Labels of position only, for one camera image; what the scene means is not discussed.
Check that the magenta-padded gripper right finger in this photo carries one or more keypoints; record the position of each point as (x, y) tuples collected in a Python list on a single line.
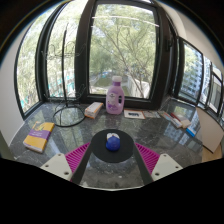
[(148, 157)]

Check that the yellow and purple book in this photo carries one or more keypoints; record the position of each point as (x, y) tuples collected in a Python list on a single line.
[(38, 136)]

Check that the purple detergent bottle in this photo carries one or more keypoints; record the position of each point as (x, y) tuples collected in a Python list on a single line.
[(115, 101)]

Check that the white and orange carton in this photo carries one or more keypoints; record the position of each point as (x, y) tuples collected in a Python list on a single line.
[(93, 110)]

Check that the blue and white computer mouse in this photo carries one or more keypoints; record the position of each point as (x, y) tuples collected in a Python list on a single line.
[(113, 144)]

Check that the light teal booklet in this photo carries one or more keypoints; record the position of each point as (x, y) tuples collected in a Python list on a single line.
[(162, 113)]

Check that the pale printed leaflet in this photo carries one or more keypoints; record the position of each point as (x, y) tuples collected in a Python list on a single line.
[(152, 114)]

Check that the white card with orange border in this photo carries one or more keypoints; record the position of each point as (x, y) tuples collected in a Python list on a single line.
[(134, 114)]

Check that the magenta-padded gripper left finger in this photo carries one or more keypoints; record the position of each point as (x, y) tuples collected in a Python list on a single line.
[(77, 158)]

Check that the tan book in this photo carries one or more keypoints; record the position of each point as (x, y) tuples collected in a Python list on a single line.
[(185, 122)]

